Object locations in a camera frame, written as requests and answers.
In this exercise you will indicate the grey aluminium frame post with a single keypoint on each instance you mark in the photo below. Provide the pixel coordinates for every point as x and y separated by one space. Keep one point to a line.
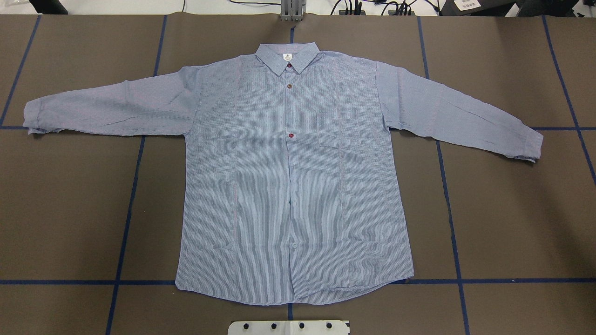
292 10

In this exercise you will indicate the brown table cover mat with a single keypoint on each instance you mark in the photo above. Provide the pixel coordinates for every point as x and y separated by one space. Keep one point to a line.
91 225

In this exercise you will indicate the blue striped button shirt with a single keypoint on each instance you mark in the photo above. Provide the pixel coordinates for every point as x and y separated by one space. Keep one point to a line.
291 193

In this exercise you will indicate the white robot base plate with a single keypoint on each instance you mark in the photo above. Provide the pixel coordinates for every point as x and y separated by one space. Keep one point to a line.
304 327

